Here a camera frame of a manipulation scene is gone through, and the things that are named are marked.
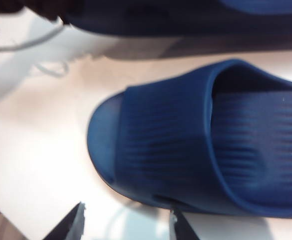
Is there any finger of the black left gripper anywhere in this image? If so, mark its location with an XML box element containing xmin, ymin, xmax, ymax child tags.
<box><xmin>0</xmin><ymin>0</ymin><xmax>70</xmax><ymax>26</ymax></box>

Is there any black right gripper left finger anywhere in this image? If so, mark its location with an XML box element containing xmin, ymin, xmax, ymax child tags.
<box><xmin>42</xmin><ymin>202</ymin><xmax>87</xmax><ymax>240</ymax></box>

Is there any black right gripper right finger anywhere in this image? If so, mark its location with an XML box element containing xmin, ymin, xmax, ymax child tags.
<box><xmin>169</xmin><ymin>209</ymin><xmax>204</xmax><ymax>240</ymax></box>

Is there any blue rubber slipper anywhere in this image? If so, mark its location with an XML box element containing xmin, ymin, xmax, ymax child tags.
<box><xmin>87</xmin><ymin>58</ymin><xmax>292</xmax><ymax>221</ymax></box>
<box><xmin>63</xmin><ymin>0</ymin><xmax>292</xmax><ymax>55</ymax></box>

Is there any white cable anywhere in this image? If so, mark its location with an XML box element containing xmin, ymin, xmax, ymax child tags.
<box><xmin>0</xmin><ymin>23</ymin><xmax>69</xmax><ymax>79</ymax></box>

